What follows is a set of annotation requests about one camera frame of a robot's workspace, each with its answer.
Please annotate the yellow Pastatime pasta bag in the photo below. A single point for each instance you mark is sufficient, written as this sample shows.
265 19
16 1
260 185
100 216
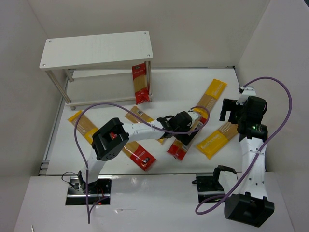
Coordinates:
217 140

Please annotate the red pasta bag front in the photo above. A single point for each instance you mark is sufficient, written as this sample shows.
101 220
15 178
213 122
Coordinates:
139 155

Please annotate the red pasta bag on shelf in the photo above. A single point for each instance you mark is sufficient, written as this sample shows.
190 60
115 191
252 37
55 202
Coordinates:
140 84

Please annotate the white two-tier shelf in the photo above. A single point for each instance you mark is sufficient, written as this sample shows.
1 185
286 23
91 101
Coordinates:
97 68

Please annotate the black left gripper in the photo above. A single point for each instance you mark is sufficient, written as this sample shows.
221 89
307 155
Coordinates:
187 136

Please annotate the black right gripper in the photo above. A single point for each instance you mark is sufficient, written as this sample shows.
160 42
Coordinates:
228 110

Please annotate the red pasta bag label side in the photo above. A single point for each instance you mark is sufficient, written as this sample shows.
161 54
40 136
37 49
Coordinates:
178 150

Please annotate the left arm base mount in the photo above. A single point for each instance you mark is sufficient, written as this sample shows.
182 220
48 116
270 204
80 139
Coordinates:
98 191

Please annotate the yellow pasta bag centre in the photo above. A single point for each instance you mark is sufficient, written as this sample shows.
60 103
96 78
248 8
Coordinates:
131 118

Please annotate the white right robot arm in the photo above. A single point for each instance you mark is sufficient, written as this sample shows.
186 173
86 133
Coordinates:
247 200

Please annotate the yellow pasta bag upper right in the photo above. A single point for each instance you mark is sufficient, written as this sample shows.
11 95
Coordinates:
210 97

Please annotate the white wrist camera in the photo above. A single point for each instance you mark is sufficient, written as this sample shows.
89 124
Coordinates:
245 92
196 119

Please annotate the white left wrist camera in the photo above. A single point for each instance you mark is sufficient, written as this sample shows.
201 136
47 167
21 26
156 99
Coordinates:
196 119

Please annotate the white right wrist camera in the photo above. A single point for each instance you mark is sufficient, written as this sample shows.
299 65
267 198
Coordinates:
245 92

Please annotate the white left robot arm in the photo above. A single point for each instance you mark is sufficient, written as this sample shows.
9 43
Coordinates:
111 138

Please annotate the yellow pasta bag far left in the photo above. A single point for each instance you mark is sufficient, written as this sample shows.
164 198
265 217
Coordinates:
85 127

